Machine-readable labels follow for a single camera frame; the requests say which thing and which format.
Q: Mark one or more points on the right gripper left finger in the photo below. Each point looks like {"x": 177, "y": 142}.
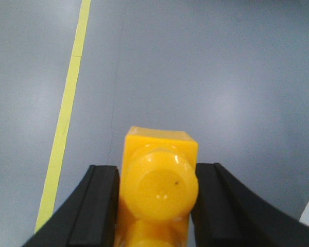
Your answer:
{"x": 88, "y": 216}

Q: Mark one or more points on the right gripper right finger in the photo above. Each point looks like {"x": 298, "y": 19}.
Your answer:
{"x": 227, "y": 213}

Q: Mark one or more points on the yellow two-stud toy brick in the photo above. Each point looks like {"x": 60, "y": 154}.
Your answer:
{"x": 158, "y": 188}

